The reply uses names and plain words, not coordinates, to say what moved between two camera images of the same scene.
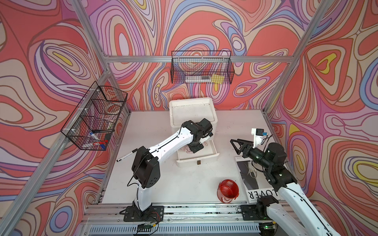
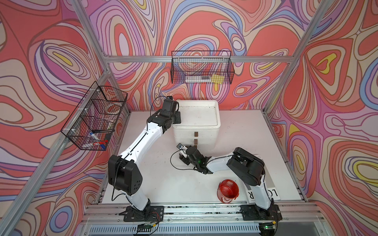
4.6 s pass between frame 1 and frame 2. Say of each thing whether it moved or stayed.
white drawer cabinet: stayed
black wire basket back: stayed
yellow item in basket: stayed
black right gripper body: moved
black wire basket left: stayed
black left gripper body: moved
